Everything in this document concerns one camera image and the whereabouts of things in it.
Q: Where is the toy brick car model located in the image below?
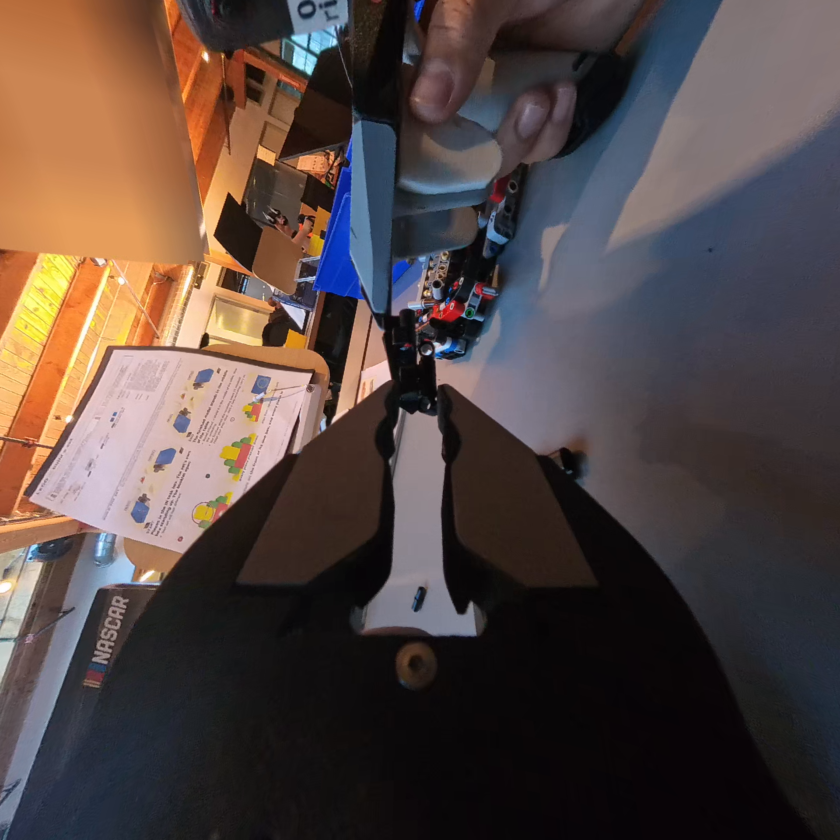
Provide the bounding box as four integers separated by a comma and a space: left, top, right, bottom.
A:
407, 163, 530, 363

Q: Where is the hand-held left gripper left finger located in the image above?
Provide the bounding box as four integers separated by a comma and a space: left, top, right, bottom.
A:
235, 382, 399, 610

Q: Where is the blue plastic bin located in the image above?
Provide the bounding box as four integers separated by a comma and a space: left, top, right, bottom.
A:
312, 141, 427, 311

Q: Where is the person's right hand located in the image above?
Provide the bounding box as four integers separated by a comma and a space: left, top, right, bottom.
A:
409, 0, 645, 166

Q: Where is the toy car set box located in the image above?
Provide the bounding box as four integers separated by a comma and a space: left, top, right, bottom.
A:
36, 583, 161, 795

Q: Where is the grey desk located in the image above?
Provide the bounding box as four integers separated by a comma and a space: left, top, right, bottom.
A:
315, 0, 840, 840

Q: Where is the printed instruction sheet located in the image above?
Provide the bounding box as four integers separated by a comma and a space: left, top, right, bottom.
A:
28, 346, 316, 554

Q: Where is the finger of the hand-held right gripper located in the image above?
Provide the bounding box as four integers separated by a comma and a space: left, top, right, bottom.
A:
349, 120, 399, 330

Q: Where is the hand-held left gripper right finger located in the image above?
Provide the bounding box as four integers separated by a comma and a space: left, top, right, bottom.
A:
437, 385, 599, 616

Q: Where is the small black toy brick assembly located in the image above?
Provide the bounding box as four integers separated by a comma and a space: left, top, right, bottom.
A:
382, 308, 439, 417

